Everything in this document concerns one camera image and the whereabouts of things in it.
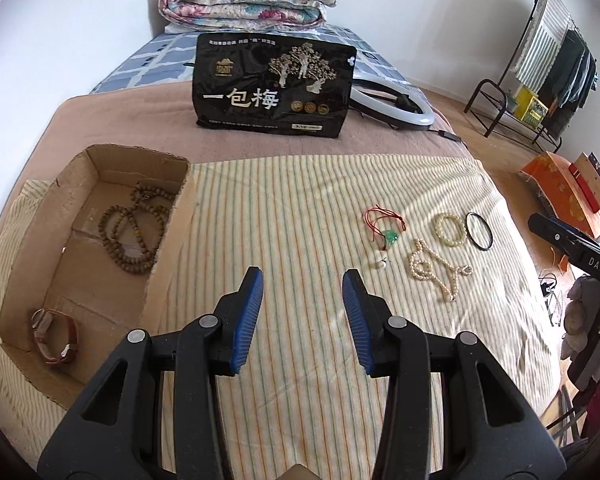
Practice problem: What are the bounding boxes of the yellow striped cloth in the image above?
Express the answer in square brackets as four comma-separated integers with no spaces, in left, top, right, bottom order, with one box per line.
[0,155,560,479]

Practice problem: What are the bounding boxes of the red book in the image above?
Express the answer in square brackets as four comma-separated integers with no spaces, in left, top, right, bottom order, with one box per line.
[569,153,600,212]

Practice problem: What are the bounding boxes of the cream pearl necklace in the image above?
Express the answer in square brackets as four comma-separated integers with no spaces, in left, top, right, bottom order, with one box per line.
[407,237,474,304]

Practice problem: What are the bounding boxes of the striped hanging towel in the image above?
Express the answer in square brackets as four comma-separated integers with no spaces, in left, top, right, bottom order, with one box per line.
[510,0,574,92]

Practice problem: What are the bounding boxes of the yellow bead bracelet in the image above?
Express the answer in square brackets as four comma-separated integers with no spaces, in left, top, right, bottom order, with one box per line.
[432,212,470,247]

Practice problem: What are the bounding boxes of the dark hanging clothes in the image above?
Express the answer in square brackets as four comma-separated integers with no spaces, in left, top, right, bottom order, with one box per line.
[539,29,598,140]

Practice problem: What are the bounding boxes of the brown leather strap watch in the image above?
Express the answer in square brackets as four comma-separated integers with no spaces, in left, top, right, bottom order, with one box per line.
[30,308,79,366]

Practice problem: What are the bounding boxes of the red cord jade pendant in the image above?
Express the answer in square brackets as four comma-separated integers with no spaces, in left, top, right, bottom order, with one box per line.
[362,204,406,250]

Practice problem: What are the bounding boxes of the yellow box on rack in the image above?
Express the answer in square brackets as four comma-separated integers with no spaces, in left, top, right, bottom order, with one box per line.
[506,86,548,129]

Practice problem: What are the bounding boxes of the brown wooden bead necklace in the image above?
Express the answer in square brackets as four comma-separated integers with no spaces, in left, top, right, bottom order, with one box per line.
[98,181,178,276]

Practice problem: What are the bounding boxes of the brown blanket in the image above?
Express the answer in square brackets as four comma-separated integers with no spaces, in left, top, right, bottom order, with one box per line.
[47,79,474,196]

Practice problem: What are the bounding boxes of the ring light cable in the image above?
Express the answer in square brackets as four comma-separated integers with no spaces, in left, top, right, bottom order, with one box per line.
[424,127,470,149]

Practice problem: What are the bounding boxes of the black bangle ring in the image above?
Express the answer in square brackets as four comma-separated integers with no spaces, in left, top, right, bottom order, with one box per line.
[464,211,494,252]

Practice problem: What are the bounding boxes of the blue checkered bed sheet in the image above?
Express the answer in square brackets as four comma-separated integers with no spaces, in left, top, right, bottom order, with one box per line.
[92,25,410,94]

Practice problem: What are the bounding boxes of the black snack bag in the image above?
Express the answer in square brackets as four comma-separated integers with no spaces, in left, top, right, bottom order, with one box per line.
[192,32,356,139]

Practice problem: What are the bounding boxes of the white ring light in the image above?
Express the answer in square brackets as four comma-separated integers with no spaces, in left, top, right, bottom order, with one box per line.
[350,76,436,130]

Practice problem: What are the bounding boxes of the open cardboard box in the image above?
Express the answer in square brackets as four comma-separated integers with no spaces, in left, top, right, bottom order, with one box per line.
[0,144,194,408]

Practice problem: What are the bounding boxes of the black clothes rack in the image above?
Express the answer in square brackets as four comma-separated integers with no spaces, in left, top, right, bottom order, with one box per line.
[462,0,581,154]

